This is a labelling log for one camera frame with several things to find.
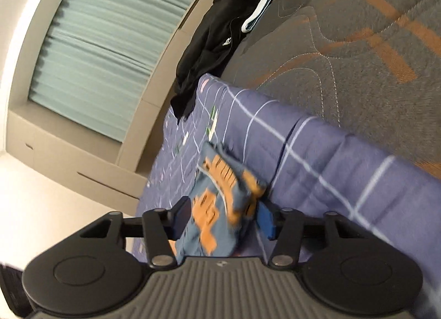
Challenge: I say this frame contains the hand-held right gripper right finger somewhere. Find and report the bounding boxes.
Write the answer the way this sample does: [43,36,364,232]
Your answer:
[257,200,366,269]

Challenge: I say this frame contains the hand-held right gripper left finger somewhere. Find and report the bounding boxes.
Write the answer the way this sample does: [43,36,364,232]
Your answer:
[77,197,192,269]

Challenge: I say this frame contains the blue car print pants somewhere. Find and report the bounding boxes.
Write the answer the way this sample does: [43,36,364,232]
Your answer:
[174,142,267,259]

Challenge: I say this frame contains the purple checked floral blanket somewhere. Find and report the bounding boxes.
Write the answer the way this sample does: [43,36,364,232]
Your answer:
[133,74,441,319]

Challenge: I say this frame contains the black jacket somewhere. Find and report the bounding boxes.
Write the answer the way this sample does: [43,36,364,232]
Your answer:
[170,0,273,124]

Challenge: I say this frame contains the grey quilted mattress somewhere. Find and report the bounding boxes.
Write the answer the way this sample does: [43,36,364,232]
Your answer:
[220,0,441,171]

